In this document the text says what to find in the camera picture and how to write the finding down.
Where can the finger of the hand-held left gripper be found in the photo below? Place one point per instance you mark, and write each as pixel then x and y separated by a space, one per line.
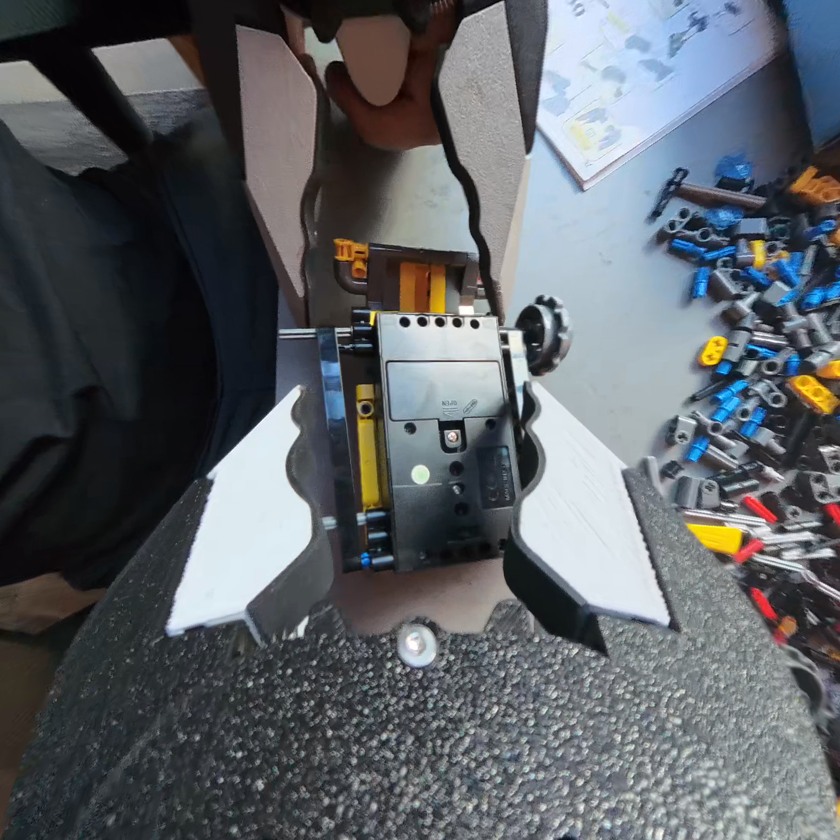
pixel 275 131
pixel 492 131

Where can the black yellow toy block vehicle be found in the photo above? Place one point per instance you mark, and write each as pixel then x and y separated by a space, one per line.
pixel 446 472

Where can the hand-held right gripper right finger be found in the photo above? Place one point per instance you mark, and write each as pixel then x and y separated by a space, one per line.
pixel 590 525

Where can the pile of building block parts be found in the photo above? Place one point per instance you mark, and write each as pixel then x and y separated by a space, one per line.
pixel 807 387

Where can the grey desk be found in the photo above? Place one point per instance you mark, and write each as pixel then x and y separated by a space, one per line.
pixel 590 262

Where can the instruction booklet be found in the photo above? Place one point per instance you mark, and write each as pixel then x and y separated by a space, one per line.
pixel 630 85

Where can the person's left hand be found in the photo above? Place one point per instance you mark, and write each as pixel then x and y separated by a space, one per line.
pixel 387 92

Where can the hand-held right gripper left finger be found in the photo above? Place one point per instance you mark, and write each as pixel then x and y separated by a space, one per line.
pixel 243 538

